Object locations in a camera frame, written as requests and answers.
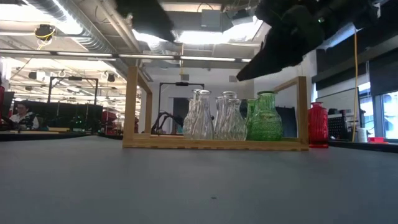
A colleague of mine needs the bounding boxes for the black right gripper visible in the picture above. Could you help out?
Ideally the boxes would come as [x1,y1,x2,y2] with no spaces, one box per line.
[236,0,327,82]

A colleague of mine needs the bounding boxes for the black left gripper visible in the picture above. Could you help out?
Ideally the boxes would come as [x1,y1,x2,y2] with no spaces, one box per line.
[116,0,177,43]

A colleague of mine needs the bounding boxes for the green slender glass vase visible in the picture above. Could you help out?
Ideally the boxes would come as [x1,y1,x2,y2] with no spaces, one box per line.
[244,98,259,138]

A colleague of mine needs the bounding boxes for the green textured glass vase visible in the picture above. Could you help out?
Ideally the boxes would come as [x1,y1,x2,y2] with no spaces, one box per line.
[246,90,284,142]

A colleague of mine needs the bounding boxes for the clear ribbed round glass vase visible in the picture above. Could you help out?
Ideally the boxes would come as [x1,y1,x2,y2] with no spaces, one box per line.
[217,98,248,141]

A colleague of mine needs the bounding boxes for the red ribbed glass vase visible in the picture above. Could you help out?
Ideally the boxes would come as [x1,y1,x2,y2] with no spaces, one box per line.
[307,101,330,149]
[0,85,5,131]

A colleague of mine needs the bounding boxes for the clear conical glass vase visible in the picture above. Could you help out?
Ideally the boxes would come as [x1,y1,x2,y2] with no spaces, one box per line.
[186,90,215,141]

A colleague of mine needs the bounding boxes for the wooden slatted shelf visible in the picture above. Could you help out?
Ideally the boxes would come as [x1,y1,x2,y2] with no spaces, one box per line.
[122,65,310,152]

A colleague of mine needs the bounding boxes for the silver horizontal pipe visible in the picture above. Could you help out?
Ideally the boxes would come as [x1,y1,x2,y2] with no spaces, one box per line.
[0,48,253,65]

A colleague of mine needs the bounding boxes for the ceiling light panel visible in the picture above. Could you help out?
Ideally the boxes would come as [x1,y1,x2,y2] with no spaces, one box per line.
[133,18,265,45]

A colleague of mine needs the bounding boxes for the grey ceiling unit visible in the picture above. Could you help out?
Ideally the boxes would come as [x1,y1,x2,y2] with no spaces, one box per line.
[201,9,225,32]

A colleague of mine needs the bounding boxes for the black perforated panel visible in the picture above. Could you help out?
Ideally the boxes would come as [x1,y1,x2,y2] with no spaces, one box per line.
[328,108,354,141]

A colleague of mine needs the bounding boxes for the red cabinet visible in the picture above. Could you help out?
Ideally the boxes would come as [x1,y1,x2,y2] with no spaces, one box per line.
[101,110,119,134]

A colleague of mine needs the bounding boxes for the white paper roll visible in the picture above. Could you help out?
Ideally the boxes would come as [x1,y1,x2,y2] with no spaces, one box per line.
[356,127,369,143]

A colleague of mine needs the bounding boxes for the black partition screen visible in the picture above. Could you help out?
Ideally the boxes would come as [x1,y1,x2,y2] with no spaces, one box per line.
[12,101,104,131]

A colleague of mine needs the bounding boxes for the grey table mat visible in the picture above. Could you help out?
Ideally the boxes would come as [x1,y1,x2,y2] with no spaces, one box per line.
[0,135,398,224]

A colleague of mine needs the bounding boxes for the person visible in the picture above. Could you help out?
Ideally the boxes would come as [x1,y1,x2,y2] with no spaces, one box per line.
[8,101,40,131]

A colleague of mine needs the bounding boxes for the black background rig frame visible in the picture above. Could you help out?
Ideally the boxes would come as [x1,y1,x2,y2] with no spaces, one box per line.
[157,82,205,134]
[47,77,100,105]

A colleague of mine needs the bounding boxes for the black ceiling cable reel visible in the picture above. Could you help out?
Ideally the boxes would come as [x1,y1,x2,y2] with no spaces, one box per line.
[34,24,56,41]

